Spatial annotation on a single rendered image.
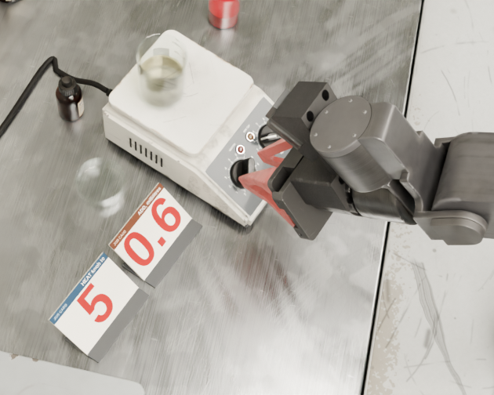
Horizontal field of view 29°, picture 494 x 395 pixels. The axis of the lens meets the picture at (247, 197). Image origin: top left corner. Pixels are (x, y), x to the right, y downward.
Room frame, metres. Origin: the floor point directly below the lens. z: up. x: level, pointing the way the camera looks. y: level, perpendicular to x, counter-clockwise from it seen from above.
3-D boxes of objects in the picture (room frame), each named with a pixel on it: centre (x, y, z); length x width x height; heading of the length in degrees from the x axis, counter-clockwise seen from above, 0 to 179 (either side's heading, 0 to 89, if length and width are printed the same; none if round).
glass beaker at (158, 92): (0.53, 0.11, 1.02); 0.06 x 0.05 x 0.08; 43
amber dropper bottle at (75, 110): (0.53, 0.22, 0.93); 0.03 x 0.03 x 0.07
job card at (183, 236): (0.39, 0.09, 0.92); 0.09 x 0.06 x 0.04; 157
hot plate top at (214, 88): (0.54, 0.09, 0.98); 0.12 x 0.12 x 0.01; 67
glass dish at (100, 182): (0.44, 0.16, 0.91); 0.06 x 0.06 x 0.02
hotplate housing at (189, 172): (0.53, 0.07, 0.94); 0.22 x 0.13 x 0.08; 67
